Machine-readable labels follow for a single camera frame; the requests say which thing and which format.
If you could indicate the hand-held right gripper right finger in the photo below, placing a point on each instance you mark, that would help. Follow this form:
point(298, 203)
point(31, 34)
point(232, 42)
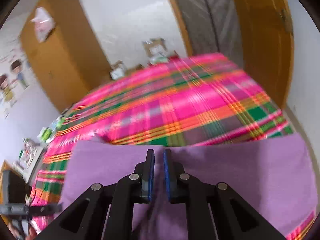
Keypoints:
point(166, 177)

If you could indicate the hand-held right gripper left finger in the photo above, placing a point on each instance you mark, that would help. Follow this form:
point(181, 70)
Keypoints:
point(150, 177)

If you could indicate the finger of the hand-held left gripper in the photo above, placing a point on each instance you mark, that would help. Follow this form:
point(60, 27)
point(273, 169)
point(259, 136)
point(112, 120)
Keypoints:
point(45, 208)

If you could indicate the purple fleece pants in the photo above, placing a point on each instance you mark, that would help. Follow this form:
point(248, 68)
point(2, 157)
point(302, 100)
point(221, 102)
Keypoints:
point(237, 175)

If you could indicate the person's left hand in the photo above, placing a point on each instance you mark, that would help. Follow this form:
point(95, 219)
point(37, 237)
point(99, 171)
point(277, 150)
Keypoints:
point(32, 233)

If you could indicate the white cluttered shelf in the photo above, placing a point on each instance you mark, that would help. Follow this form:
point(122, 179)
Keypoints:
point(28, 157)

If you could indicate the green packet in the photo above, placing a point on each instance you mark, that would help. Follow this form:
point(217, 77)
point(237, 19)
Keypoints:
point(61, 120)
point(45, 135)

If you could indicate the pink green plaid blanket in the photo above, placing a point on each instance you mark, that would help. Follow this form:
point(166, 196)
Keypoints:
point(162, 105)

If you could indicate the white cardboard box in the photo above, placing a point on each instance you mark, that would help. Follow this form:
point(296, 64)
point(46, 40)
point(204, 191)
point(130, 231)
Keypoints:
point(118, 70)

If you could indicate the white plastic packets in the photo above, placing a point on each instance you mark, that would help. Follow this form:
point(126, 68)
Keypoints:
point(160, 59)

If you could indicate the open brown cardboard box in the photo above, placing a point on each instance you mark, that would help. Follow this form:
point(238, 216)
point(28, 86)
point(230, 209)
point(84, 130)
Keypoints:
point(155, 46)

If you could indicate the wooden wardrobe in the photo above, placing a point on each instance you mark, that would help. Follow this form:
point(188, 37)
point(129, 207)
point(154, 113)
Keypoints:
point(67, 62)

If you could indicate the clear plastic door curtain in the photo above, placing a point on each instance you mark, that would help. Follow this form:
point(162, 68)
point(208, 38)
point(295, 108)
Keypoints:
point(205, 17)

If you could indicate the wooden door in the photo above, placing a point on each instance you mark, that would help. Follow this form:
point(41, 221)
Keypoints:
point(262, 42)

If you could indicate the cartoon wall poster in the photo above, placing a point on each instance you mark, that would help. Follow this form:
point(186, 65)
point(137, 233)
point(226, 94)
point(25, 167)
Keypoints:
point(12, 80)

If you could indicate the wooden door frame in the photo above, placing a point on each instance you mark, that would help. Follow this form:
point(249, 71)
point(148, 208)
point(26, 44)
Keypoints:
point(177, 17)

